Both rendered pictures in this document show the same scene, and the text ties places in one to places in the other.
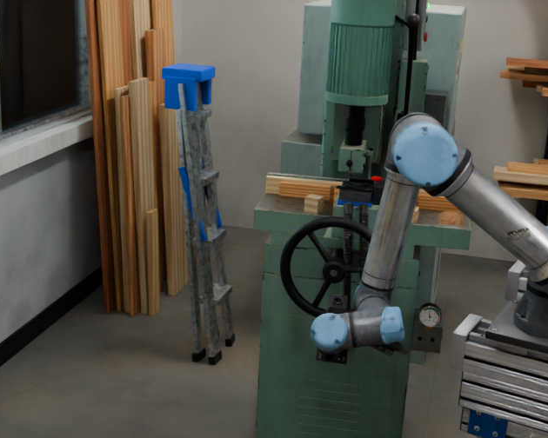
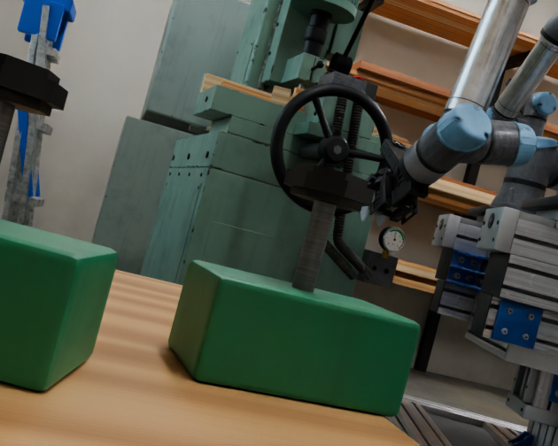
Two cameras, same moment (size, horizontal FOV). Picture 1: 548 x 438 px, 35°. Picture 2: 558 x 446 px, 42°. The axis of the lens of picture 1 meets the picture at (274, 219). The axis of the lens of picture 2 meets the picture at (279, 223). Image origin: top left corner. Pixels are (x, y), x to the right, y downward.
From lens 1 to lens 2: 1.39 m
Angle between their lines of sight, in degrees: 33
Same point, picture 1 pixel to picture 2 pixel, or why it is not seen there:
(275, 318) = (212, 227)
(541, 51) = not seen: hidden behind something
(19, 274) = not seen: outside the picture
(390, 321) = (528, 131)
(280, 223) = (244, 108)
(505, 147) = not seen: hidden behind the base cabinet
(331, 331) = (478, 121)
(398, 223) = (508, 42)
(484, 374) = (535, 256)
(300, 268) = (255, 167)
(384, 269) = (485, 95)
